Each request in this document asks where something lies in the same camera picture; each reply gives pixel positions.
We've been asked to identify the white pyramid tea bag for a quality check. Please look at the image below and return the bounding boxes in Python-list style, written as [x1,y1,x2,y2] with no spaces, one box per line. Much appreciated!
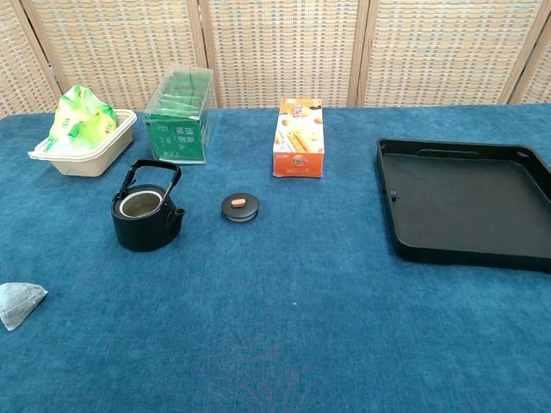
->
[0,282,49,332]

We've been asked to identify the clear box of green tea packets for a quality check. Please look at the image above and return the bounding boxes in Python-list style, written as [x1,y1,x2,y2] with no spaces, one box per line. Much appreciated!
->
[143,64,215,166]

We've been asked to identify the black cast iron teapot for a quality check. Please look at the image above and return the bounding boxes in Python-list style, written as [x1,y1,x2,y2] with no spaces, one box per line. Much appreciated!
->
[110,158,188,253]

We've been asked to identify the black lid with orange knob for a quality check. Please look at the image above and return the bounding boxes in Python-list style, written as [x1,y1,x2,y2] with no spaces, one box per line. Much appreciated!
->
[220,192,260,225]

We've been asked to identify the orange biscuit box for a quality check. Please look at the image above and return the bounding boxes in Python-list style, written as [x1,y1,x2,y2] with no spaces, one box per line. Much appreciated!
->
[271,97,325,179]

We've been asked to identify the blue table cloth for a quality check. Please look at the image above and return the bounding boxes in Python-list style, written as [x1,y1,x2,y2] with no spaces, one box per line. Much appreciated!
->
[0,102,551,413]

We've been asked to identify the woven folding screen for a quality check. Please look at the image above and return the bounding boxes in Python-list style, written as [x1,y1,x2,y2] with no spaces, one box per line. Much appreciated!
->
[0,0,551,120]

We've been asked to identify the black square tray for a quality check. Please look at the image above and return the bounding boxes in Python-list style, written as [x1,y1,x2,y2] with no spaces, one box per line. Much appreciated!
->
[375,137,551,274]

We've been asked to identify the beige plastic food container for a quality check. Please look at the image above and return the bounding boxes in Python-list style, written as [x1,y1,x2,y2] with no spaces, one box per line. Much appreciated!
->
[28,108,138,178]

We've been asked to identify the green snack packets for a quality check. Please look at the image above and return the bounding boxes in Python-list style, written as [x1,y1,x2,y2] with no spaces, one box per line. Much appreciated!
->
[46,83,118,152]

